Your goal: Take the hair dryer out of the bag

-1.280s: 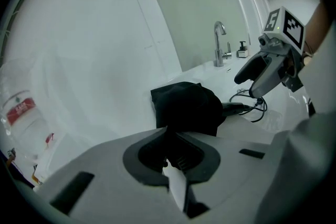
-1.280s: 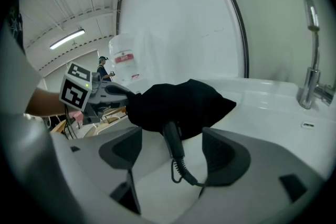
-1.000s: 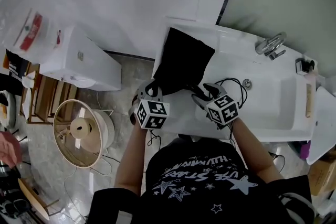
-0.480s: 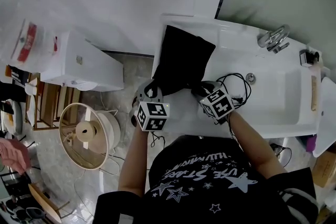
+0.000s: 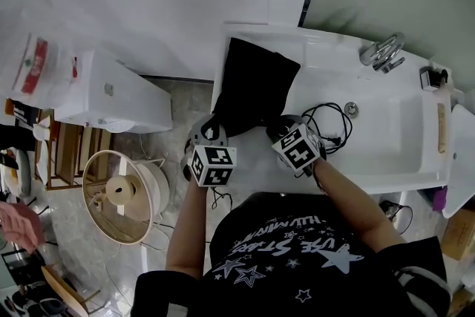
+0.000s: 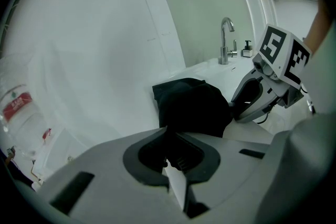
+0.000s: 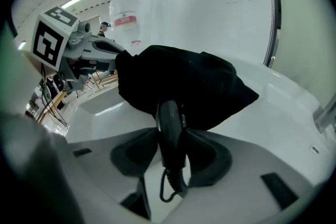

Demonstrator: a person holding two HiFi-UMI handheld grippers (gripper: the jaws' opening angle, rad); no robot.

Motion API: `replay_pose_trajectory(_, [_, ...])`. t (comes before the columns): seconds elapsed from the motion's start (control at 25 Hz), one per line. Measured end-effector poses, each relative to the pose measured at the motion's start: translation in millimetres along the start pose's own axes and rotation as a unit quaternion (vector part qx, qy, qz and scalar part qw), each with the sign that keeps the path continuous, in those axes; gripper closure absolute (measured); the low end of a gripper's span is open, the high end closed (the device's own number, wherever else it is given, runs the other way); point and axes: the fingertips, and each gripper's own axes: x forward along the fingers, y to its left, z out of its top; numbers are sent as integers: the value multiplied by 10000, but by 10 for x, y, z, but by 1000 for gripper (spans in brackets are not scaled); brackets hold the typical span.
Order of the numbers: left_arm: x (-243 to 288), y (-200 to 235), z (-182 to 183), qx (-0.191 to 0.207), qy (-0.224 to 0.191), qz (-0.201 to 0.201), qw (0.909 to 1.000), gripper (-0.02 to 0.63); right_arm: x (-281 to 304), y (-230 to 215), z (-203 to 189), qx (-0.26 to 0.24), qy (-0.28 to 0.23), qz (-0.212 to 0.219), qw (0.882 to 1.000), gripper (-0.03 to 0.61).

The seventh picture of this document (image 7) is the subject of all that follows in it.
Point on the clear water dispenser bottle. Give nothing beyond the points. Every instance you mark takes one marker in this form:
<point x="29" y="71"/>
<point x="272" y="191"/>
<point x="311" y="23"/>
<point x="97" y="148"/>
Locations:
<point x="123" y="29"/>

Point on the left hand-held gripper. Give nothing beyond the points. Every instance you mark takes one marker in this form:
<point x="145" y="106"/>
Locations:
<point x="47" y="39"/>

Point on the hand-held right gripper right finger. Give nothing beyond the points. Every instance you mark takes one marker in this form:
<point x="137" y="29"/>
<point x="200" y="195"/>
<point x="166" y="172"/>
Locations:
<point x="236" y="178"/>

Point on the ceiling light tube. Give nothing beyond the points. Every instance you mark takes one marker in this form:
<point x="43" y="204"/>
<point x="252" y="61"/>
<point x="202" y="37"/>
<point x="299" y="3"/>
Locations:
<point x="21" y="45"/>
<point x="73" y="1"/>

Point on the white sink vanity cabinet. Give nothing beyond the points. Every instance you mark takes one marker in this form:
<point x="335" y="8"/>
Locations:
<point x="275" y="112"/>

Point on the black cloth bag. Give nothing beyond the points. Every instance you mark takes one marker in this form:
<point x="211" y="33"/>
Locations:
<point x="183" y="78"/>

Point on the frosted glass partition panel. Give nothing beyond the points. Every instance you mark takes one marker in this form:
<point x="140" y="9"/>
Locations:
<point x="296" y="34"/>

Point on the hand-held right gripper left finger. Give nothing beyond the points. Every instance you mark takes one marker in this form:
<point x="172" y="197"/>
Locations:
<point x="105" y="165"/>

